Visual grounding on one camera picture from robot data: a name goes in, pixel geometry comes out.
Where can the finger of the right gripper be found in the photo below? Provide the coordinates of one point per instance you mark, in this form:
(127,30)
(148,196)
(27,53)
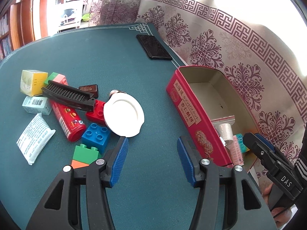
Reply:
(272,161)
(266,142)

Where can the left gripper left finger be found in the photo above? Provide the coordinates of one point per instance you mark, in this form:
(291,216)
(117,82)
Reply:
(60,206)

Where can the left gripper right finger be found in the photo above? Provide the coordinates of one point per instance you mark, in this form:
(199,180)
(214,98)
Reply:
(228,197)

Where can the pink hair roller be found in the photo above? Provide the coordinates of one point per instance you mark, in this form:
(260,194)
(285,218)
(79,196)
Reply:
(235,152)

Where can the light blue medicine box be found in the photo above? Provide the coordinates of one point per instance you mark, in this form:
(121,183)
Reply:
(36,105)

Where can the green orange toy brick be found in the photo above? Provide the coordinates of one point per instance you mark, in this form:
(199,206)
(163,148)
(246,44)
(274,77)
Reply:
(83,156)

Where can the blue toy brick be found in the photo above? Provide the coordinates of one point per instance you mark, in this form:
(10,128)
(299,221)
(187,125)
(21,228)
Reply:
(96,136)

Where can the red tin box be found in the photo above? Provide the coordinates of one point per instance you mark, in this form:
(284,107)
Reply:
(202,94)

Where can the red cylindrical can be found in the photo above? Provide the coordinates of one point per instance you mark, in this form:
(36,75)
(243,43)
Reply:
(70,122)

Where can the white ointment tube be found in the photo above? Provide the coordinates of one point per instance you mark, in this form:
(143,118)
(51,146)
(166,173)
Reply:
(34,138)

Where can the green felt table mat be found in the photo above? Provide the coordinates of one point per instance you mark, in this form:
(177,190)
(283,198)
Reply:
(152,191)

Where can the red toy brick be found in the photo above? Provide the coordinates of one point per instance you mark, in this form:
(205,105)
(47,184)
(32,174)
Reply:
(97,115)

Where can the white round lid jar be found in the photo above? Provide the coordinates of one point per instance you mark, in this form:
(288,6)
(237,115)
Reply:
(123,114)

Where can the black folding comb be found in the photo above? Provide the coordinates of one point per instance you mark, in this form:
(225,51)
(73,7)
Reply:
(69,96)

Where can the patterned lace curtain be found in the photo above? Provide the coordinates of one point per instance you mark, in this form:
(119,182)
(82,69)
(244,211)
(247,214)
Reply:
(259,45)

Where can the brown nail polish bottle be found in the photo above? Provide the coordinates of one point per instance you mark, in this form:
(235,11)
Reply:
(93,89)

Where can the green pink toy brick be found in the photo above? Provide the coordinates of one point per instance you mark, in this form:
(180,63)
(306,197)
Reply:
(59,78)

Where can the yellow medicine box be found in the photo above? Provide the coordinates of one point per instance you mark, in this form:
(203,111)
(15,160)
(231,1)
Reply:
(32,82)

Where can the black smartphone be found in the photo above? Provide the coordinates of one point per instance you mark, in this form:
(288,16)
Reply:
(153,47)

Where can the wooden bookshelf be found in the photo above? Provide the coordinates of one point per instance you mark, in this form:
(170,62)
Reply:
(11,29)

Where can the green bowl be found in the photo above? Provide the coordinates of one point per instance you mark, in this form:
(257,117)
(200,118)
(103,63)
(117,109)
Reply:
(86,17)

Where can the wooden door frame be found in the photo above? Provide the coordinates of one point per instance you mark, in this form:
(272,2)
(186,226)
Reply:
(33,20)

